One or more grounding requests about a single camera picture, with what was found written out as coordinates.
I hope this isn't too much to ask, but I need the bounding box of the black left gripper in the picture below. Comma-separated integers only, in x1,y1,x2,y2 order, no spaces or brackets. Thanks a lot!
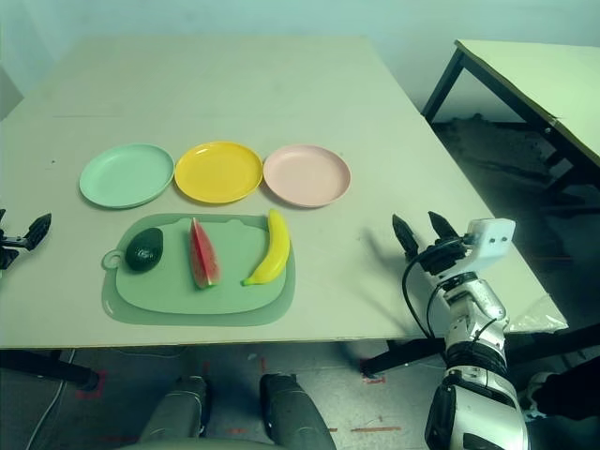
0,208,53,271

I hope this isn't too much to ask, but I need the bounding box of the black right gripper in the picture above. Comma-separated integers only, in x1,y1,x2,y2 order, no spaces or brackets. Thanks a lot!
392,210,471,283

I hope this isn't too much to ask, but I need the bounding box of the dark green toy avocado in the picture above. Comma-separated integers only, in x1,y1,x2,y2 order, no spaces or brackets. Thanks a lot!
124,227,165,273

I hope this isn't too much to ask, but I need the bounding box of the yellow toy banana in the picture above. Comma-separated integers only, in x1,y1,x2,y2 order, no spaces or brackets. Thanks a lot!
240,208,292,287

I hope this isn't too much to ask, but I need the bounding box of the red toy watermelon slice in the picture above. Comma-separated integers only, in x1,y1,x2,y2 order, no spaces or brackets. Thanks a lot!
188,217,222,291

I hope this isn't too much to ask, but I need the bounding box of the dark rough floor mat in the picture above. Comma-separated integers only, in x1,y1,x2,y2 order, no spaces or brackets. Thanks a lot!
429,113,566,189

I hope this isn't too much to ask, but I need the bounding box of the mint green round plate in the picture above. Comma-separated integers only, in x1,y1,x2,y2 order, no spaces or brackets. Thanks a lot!
78,143,175,211

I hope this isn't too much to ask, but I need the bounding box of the black table foot bar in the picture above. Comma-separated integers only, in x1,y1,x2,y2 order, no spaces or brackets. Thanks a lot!
360,322,600,377
0,349,100,393

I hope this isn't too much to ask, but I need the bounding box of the pink round plate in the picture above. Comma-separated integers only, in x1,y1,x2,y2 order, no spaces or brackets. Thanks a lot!
262,143,352,209

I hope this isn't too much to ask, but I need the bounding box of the clear plastic bag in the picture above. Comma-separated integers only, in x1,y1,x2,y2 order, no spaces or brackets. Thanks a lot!
507,294,569,335

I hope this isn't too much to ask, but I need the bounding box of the green silicone cutting mat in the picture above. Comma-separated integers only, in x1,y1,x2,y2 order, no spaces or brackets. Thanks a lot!
101,213,297,328

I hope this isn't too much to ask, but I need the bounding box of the beige side table top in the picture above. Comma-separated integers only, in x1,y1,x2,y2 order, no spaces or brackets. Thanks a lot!
455,39,600,168

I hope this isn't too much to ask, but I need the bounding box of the yellow round plate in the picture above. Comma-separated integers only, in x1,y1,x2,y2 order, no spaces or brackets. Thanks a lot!
173,141,263,206

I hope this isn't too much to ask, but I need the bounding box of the black trouser leg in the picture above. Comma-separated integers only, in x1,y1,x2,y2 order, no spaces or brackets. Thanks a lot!
533,368,600,421

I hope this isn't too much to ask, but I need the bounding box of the gray robot right leg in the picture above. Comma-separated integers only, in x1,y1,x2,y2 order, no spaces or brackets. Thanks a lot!
260,372,337,450

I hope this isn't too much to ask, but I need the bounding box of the gray robot leg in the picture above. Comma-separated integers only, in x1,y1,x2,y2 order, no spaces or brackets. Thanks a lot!
140,374,210,443
260,372,337,450

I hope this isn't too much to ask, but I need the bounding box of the gray robot left leg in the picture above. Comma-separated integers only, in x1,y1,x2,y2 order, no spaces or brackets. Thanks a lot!
140,374,210,443

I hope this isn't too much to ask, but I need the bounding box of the gray robot torso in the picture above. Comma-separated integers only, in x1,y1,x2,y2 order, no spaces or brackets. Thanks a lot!
116,435,278,450

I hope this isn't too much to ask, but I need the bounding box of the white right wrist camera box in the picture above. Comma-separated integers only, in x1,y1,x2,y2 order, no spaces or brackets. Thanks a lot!
461,217,517,273

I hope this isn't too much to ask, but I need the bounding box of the white floor cable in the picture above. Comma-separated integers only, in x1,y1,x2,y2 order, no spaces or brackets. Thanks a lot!
33,349,77,450

